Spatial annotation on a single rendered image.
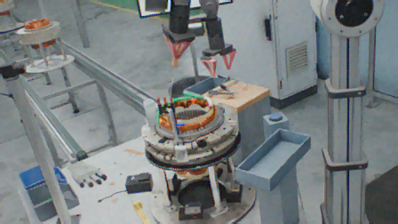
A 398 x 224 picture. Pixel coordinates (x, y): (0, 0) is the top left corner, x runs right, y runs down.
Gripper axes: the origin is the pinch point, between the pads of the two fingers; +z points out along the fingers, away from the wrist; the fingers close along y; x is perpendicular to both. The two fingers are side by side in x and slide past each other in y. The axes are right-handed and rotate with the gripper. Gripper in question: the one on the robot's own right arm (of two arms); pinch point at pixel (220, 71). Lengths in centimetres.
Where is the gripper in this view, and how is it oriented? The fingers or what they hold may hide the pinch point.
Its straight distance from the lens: 156.3
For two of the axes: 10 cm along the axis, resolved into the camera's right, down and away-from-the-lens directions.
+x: 6.8, 2.1, -7.0
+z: 1.6, 8.9, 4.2
